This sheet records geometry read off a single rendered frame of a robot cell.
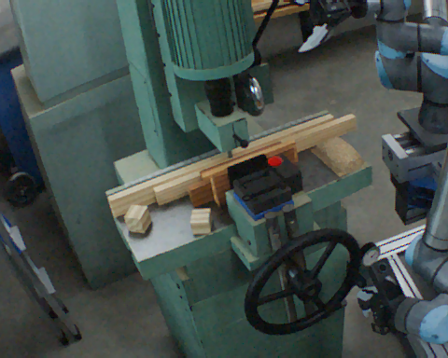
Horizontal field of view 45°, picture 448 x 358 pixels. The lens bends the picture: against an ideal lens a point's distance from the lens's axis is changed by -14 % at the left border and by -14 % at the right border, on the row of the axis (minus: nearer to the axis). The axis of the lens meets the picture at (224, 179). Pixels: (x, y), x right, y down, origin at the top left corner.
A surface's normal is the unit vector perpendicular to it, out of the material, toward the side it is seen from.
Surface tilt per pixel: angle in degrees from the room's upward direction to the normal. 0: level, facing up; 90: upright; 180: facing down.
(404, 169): 90
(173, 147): 90
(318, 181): 0
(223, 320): 90
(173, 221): 0
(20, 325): 0
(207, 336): 90
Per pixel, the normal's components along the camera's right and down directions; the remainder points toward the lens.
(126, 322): -0.15, -0.80
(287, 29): 0.47, 0.46
